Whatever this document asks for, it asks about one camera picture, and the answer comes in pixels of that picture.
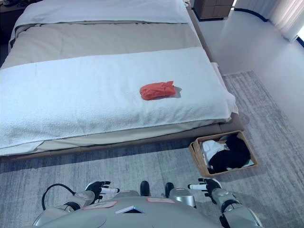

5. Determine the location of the black garment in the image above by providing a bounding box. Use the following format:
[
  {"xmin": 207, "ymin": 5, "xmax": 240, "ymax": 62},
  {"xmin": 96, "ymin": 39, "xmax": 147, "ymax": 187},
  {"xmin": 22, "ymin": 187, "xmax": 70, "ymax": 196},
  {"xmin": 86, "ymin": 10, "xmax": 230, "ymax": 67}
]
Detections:
[{"xmin": 208, "ymin": 134, "xmax": 252, "ymax": 174}]

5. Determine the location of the grey striped rug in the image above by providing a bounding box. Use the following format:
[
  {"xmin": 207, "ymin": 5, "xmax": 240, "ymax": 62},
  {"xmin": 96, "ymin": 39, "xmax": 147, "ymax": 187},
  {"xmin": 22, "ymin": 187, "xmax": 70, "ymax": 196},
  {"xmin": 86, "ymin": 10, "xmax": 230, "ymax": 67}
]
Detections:
[{"xmin": 0, "ymin": 70, "xmax": 304, "ymax": 228}]

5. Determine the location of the white pillow cover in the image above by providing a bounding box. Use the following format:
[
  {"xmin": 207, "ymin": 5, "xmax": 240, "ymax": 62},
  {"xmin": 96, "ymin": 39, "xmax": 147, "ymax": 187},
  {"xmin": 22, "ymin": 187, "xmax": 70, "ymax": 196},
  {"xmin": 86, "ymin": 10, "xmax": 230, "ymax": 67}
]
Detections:
[{"xmin": 14, "ymin": 0, "xmax": 190, "ymax": 32}]

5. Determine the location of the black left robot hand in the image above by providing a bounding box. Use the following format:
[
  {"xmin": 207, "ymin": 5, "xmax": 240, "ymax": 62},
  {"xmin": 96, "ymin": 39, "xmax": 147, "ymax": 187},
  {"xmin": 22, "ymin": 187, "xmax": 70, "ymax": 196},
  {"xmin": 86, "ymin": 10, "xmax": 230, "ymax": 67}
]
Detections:
[{"xmin": 85, "ymin": 180, "xmax": 120, "ymax": 200}]

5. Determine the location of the silver robot leg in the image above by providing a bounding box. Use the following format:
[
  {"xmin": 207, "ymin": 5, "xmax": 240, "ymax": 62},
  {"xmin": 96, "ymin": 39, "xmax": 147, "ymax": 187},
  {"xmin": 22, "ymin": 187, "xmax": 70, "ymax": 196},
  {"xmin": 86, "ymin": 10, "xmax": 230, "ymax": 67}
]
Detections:
[
  {"xmin": 164, "ymin": 182, "xmax": 197, "ymax": 209},
  {"xmin": 114, "ymin": 180, "xmax": 151, "ymax": 198}
]

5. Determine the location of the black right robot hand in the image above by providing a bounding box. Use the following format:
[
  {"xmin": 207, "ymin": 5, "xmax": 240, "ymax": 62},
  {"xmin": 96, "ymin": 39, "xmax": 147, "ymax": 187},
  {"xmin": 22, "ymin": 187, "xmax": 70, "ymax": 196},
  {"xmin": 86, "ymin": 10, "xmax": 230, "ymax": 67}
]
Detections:
[{"xmin": 187, "ymin": 178, "xmax": 222, "ymax": 198}]

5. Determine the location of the grey robot torso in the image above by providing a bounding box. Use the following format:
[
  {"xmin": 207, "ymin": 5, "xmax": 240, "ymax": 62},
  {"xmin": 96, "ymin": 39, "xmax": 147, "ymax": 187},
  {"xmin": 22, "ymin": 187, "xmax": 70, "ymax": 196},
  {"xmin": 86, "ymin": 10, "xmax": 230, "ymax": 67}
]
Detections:
[{"xmin": 33, "ymin": 190, "xmax": 238, "ymax": 228}]

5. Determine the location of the silver left robot leg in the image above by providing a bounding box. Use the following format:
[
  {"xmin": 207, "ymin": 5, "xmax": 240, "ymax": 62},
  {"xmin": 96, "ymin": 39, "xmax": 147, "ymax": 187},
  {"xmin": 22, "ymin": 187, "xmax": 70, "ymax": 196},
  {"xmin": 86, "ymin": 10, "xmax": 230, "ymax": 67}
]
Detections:
[{"xmin": 114, "ymin": 180, "xmax": 151, "ymax": 198}]

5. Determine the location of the white garment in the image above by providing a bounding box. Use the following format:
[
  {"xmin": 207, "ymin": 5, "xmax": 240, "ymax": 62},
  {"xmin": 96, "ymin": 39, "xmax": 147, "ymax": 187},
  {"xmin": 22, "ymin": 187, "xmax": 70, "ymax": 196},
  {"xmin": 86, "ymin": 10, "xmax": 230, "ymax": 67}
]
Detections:
[{"xmin": 201, "ymin": 140, "xmax": 230, "ymax": 167}]

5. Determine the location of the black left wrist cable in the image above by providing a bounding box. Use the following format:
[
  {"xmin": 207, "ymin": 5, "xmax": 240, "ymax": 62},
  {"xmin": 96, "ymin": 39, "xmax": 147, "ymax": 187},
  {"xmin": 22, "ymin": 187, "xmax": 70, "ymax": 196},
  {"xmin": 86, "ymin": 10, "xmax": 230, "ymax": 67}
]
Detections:
[{"xmin": 41, "ymin": 183, "xmax": 77, "ymax": 211}]

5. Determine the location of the beige duvet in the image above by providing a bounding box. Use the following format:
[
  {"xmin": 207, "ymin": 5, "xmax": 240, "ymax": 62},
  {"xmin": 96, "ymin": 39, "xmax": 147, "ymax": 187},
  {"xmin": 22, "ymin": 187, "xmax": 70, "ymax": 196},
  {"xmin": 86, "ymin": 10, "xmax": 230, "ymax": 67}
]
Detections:
[{"xmin": 0, "ymin": 22, "xmax": 208, "ymax": 70}]

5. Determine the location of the orange garment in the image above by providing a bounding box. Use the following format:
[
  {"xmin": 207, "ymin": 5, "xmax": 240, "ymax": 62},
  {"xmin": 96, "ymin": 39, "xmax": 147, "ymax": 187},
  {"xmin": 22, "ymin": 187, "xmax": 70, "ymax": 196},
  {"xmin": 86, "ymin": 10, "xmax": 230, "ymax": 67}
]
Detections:
[{"xmin": 139, "ymin": 80, "xmax": 176, "ymax": 102}]

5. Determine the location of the white terry blanket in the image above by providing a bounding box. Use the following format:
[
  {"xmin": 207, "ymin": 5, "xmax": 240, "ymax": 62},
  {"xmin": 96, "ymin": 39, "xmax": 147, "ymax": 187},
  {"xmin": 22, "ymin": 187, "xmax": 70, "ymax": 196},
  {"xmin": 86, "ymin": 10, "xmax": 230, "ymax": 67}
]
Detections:
[{"xmin": 0, "ymin": 46, "xmax": 236, "ymax": 157}]

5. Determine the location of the blue floor trim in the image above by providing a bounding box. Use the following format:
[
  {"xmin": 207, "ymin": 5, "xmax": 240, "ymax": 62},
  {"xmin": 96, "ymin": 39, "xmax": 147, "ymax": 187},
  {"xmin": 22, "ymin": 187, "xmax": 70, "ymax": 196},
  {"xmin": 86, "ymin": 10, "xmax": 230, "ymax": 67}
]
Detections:
[{"xmin": 233, "ymin": 8, "xmax": 304, "ymax": 48}]

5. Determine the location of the wicker laundry basket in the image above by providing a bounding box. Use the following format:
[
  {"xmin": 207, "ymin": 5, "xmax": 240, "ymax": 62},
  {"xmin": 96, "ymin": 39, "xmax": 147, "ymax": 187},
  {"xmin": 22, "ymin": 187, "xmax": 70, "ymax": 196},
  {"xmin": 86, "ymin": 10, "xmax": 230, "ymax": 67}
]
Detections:
[{"xmin": 188, "ymin": 130, "xmax": 259, "ymax": 177}]

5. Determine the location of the silver right robot leg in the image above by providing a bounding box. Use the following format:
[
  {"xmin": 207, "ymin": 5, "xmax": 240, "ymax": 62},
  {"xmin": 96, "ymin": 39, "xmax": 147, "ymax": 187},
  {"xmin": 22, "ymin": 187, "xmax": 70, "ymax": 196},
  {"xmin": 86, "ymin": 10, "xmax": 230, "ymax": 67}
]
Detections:
[{"xmin": 164, "ymin": 182, "xmax": 197, "ymax": 209}]

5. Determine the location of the wooden dresser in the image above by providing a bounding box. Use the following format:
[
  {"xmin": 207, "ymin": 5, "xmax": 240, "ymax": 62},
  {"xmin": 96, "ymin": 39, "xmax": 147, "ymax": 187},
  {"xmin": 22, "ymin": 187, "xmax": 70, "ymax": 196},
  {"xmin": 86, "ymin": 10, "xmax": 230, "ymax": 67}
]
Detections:
[{"xmin": 193, "ymin": 0, "xmax": 235, "ymax": 20}]

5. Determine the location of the white sheer curtain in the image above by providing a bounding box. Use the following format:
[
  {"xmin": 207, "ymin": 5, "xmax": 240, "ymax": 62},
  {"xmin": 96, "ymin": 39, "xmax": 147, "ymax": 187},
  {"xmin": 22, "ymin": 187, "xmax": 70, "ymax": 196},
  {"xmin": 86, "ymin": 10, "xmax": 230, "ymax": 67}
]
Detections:
[{"xmin": 269, "ymin": 0, "xmax": 304, "ymax": 41}]

